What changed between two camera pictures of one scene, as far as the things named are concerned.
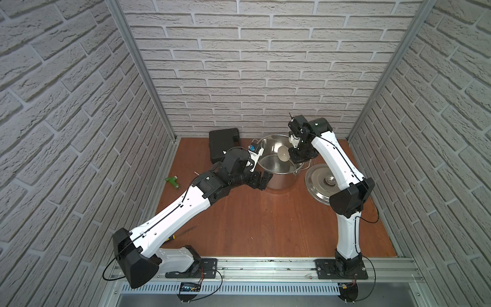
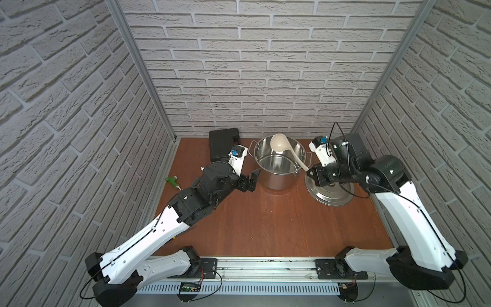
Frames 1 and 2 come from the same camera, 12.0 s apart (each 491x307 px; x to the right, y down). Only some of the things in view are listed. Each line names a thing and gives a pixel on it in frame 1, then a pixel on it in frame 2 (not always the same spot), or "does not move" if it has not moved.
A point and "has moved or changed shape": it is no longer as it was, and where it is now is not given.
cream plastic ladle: x=283 y=153 has moved or changed shape
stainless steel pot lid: x=321 y=182 does not move
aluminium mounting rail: x=394 y=270 does not move
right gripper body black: x=302 y=153 -> x=335 y=173
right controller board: x=349 y=291 does not move
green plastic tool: x=174 y=181 does not move
